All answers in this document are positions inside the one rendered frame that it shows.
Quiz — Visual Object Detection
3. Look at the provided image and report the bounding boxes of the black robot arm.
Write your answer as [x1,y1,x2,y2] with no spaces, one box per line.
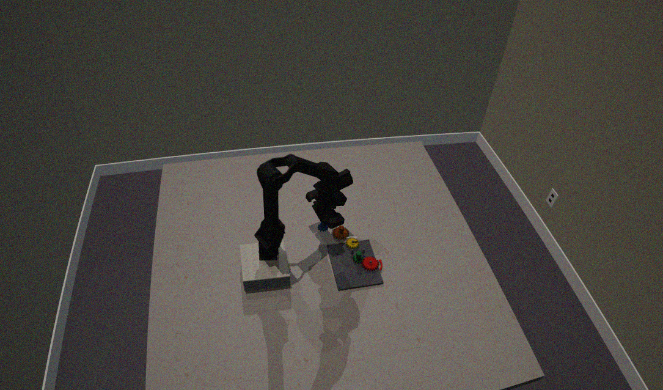
[254,153,353,260]

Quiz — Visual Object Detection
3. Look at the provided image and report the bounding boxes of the red gear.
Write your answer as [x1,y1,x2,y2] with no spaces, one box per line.
[361,256,379,271]

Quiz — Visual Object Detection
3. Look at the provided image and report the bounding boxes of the orange gear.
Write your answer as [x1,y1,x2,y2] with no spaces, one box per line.
[332,226,349,240]

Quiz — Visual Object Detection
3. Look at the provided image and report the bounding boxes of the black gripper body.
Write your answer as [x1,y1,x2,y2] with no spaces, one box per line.
[306,189,345,229]

